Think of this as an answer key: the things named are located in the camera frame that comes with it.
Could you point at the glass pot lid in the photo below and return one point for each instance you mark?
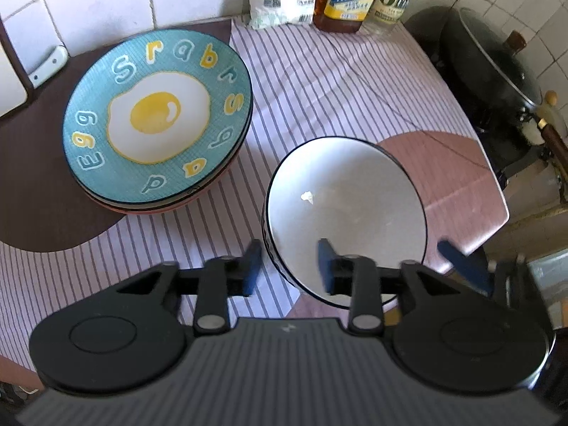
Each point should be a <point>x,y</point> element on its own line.
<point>497,53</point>

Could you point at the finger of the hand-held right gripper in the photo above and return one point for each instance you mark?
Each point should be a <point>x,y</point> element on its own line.
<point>466,268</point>

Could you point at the striped patterned tablecloth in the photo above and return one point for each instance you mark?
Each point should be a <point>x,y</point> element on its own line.
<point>310,88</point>

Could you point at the white cutting board brown edge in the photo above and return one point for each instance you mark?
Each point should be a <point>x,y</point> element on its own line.
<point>11,80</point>

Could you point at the teal plate with egg print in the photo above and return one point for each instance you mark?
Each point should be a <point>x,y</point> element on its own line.
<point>155,120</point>

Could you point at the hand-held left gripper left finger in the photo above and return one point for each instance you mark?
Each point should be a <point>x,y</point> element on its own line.
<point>252,268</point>

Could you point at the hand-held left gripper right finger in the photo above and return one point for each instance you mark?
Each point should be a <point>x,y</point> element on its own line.
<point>327,268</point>

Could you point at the black cooking pot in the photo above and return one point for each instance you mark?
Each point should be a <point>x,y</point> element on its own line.
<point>470,111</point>

